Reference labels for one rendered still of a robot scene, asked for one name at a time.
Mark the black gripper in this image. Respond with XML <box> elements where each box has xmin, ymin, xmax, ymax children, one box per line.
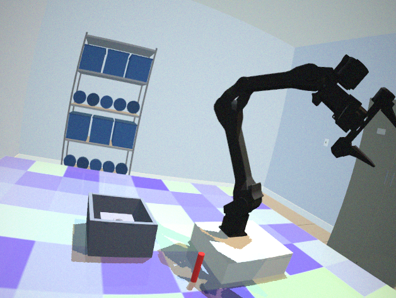
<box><xmin>331</xmin><ymin>87</ymin><xmax>396</xmax><ymax>167</ymax></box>

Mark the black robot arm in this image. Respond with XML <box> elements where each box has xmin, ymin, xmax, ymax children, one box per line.
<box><xmin>214</xmin><ymin>54</ymin><xmax>369</xmax><ymax>238</ymax></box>

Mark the red peg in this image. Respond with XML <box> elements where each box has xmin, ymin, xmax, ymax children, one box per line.
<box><xmin>190</xmin><ymin>252</ymin><xmax>205</xmax><ymax>282</ymax></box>

